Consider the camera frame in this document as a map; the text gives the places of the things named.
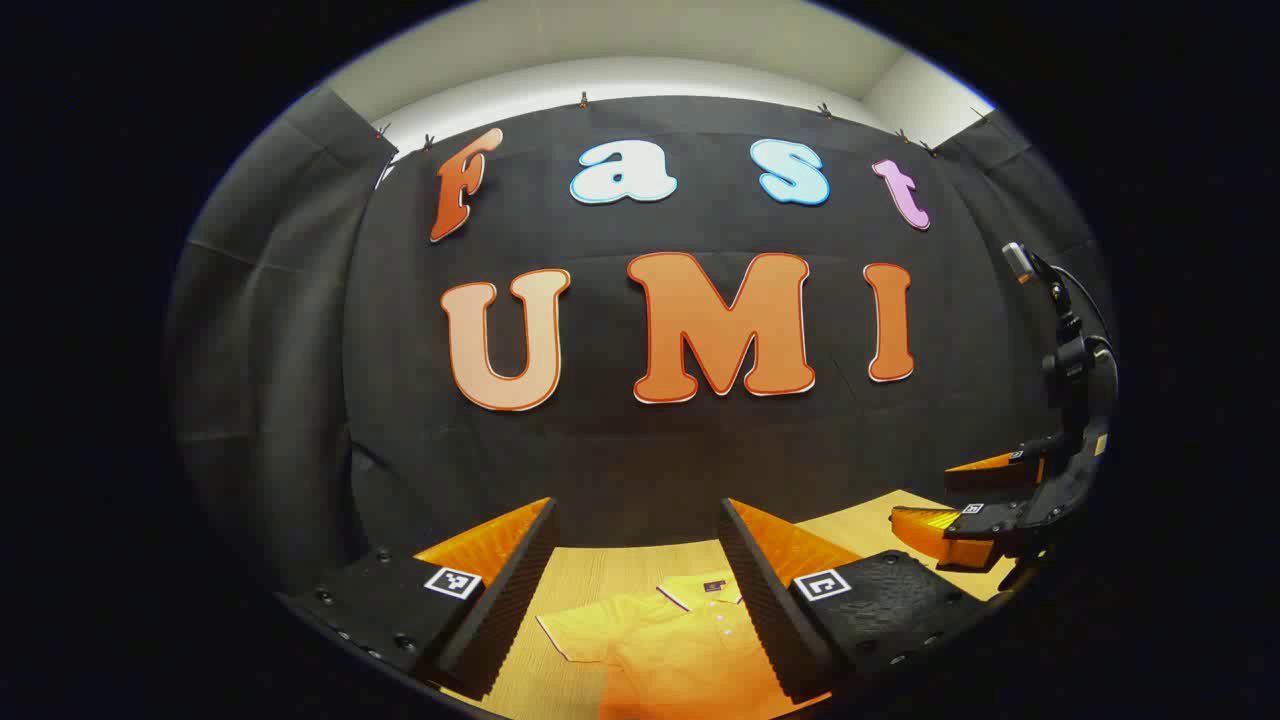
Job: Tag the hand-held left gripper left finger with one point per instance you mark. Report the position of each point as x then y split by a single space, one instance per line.
500 620

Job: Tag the row of small cloth clips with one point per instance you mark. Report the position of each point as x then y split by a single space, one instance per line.
583 99

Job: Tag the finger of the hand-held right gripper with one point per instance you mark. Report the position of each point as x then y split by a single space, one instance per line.
950 535
990 470

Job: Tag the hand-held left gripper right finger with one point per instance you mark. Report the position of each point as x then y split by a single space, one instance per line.
765 610

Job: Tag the orange polo T-shirt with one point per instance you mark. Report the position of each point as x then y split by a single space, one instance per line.
680 650

